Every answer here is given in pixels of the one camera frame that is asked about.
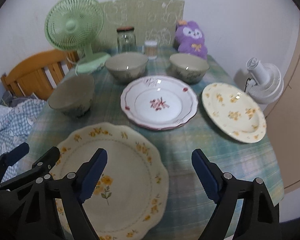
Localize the cotton swab container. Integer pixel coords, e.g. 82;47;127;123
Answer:
144;40;158;60

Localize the white red-flower plate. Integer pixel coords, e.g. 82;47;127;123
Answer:
120;75;198;131

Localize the beige cabinet door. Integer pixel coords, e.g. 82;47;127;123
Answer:
266;25;300;193

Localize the green desk fan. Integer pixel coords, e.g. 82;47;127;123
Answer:
44;0;110;75

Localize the white floor fan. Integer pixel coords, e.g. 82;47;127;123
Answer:
245;57;284;105

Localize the purple plush bunny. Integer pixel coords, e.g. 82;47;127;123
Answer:
175;20;207;60

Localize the plaid green tablecloth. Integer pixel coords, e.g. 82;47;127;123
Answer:
17;47;285;240

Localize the green cartoon wall mat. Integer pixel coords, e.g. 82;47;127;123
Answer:
93;0;185;52

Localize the green-rim ceramic bowl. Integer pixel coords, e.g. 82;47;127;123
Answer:
47;75;95;118
169;53;210;84
105;52;148;83

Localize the blue checkered bedding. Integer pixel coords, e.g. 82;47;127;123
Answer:
0;97;47;183

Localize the glass jar with lid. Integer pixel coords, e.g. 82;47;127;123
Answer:
116;26;137;54

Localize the large scalloped yellow-flower plate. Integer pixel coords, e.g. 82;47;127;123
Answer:
50;122;169;239

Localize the cream yellow-flower deep plate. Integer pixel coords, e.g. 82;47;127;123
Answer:
202;82;267;144

